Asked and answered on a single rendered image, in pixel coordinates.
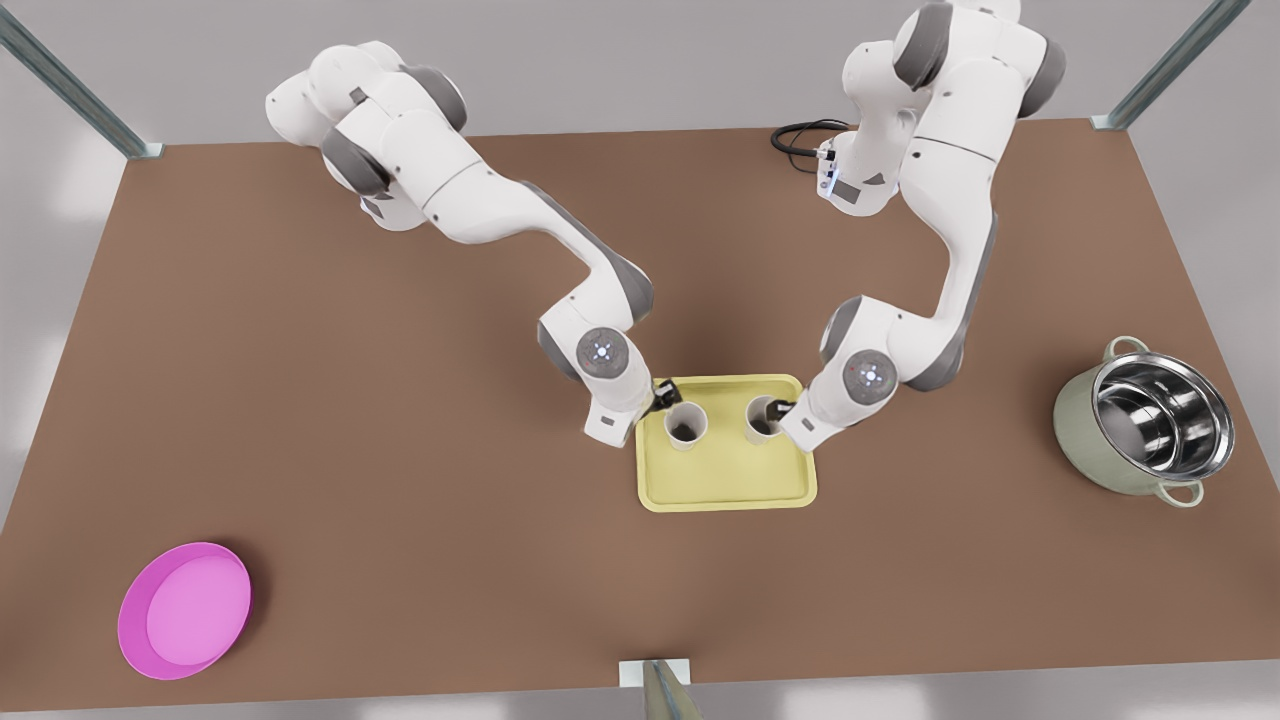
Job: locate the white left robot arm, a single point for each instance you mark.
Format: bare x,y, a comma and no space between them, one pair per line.
950,150

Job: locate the silver frame post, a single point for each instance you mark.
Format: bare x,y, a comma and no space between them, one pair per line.
660,690
1165,65
70,90

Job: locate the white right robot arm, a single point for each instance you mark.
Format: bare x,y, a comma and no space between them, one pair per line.
450,190

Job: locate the yellow tray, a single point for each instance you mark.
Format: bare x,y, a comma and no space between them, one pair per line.
728,470

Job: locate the pale green steel pot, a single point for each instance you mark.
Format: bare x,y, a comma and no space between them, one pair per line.
1150,420

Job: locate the white cup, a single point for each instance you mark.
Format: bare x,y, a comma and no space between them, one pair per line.
762,420
686,424

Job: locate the pink bowl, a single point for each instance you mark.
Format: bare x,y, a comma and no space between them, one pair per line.
185,610

